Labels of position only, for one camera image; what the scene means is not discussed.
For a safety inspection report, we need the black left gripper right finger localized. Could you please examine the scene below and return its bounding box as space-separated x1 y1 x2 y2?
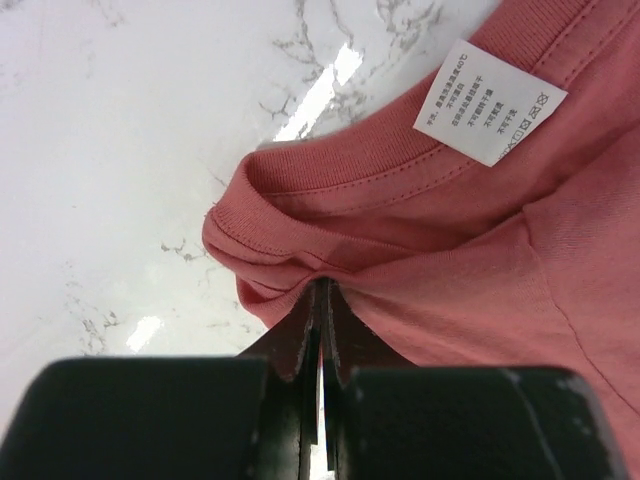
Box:
320 279 630 479

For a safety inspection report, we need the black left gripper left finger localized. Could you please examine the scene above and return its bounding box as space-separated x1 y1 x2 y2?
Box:
1 287 319 479

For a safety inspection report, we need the pink t shirt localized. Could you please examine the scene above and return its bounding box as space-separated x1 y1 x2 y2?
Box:
202 1 639 451

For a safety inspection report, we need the white care label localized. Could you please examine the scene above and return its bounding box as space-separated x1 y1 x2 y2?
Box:
413 39 568 167

